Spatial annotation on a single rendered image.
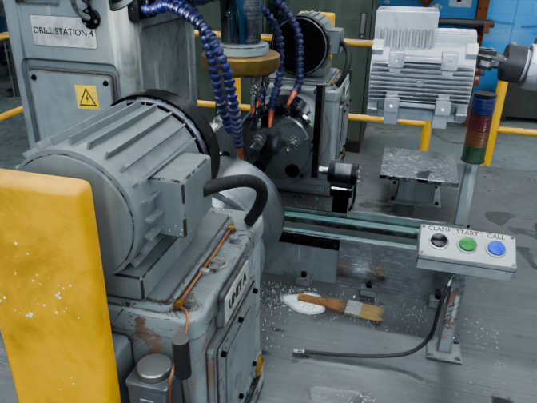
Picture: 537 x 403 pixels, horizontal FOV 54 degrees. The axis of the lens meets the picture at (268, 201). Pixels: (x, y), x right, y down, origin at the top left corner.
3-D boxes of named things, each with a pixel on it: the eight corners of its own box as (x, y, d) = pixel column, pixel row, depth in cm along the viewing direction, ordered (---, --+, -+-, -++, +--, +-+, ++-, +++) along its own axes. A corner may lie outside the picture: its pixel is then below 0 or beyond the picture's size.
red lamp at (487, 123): (467, 131, 140) (471, 114, 139) (466, 125, 146) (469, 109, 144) (491, 133, 139) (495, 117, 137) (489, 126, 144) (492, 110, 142)
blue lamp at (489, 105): (471, 114, 139) (474, 97, 137) (469, 109, 144) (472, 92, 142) (495, 117, 137) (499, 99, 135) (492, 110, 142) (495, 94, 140)
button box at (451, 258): (414, 268, 100) (417, 253, 96) (417, 237, 104) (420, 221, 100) (510, 282, 97) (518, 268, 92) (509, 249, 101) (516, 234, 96)
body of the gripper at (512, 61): (526, 42, 108) (479, 34, 109) (533, 49, 100) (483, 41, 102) (513, 78, 111) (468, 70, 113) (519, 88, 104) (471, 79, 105)
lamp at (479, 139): (464, 146, 142) (467, 131, 140) (463, 140, 148) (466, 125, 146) (488, 149, 141) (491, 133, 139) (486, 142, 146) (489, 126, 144)
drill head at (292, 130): (226, 193, 151) (224, 107, 140) (264, 146, 187) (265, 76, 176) (312, 204, 145) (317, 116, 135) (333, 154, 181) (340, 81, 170)
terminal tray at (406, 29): (372, 48, 107) (375, 10, 104) (376, 40, 116) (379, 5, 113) (434, 50, 104) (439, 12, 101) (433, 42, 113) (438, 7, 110)
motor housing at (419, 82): (364, 126, 110) (372, 31, 102) (371, 103, 126) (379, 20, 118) (464, 134, 105) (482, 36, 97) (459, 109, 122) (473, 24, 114)
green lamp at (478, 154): (461, 162, 144) (464, 146, 142) (460, 155, 150) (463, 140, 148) (484, 165, 143) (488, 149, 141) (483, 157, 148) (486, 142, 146)
